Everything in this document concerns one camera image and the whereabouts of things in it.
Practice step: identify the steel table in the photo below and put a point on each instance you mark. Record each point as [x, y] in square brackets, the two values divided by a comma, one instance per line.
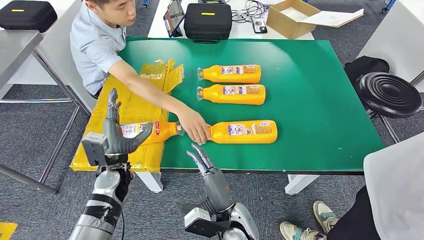
[16, 49]

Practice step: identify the green table board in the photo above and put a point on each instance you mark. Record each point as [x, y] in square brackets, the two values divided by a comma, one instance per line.
[298, 99]

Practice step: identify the white table leg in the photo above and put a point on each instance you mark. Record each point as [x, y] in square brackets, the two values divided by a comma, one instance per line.
[150, 182]
[299, 184]

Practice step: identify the black round stool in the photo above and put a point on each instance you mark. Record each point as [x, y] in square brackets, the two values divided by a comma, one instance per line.
[389, 94]

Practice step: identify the black case with yellow label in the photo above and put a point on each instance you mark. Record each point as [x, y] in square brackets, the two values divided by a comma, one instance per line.
[207, 20]
[26, 15]

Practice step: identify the person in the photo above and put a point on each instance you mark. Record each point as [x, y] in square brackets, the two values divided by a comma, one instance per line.
[397, 185]
[96, 43]

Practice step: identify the yellow floor marker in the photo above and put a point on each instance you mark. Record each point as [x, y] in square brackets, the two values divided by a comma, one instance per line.
[6, 230]

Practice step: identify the orange detergent bottle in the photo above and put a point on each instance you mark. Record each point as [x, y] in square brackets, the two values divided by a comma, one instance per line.
[245, 132]
[162, 132]
[232, 77]
[232, 98]

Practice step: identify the person's forearm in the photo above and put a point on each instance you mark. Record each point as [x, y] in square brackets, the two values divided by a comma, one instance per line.
[155, 96]

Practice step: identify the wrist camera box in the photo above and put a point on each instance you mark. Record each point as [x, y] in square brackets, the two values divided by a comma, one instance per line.
[94, 147]
[198, 222]

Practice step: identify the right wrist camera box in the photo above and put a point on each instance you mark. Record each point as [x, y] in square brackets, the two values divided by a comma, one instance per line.
[198, 222]

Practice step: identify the open cardboard box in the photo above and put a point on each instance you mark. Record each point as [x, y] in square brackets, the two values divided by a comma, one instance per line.
[291, 20]

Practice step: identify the yellow taped cardboard sheet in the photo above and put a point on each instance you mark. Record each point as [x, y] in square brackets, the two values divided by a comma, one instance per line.
[149, 159]

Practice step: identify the white table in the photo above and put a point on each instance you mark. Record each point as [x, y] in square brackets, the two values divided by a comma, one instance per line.
[397, 39]
[242, 31]

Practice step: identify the black tablet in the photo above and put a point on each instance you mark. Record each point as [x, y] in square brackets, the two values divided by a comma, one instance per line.
[173, 18]

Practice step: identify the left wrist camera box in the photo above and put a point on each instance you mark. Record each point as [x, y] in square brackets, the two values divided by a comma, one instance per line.
[94, 147]

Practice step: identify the person's hand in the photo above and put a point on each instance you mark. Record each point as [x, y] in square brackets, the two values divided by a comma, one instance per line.
[195, 127]

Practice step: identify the white sneaker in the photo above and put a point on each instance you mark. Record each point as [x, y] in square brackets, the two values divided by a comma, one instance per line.
[294, 232]
[323, 215]

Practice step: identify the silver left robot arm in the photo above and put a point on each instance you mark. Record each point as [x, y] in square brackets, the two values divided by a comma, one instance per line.
[99, 205]

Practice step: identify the black handheld device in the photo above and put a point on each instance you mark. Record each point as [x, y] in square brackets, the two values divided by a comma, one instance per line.
[259, 24]

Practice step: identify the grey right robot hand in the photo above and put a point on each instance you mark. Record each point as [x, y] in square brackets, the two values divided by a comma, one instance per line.
[217, 188]

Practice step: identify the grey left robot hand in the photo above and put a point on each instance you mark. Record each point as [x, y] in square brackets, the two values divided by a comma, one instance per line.
[114, 139]

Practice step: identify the black backpack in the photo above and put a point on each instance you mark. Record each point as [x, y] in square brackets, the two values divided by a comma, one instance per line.
[364, 68]

